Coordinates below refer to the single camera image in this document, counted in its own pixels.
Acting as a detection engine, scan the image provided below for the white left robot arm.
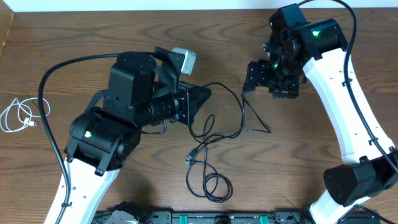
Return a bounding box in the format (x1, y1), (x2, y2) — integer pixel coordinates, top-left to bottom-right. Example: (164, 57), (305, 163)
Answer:
(45, 47), (211, 223)

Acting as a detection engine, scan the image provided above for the white USB cable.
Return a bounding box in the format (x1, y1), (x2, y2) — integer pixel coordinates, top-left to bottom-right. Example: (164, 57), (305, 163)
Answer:
(0, 97), (52, 134)

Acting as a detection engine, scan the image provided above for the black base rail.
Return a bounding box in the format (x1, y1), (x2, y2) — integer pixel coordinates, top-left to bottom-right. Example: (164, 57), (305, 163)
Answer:
(90, 202), (389, 224)

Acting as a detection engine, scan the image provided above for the brown side panel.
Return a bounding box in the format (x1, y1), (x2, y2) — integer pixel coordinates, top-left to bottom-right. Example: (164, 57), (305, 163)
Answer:
(0, 0), (14, 55)

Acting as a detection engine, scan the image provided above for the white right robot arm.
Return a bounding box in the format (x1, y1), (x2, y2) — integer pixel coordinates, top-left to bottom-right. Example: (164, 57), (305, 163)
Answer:
(243, 3), (397, 223)

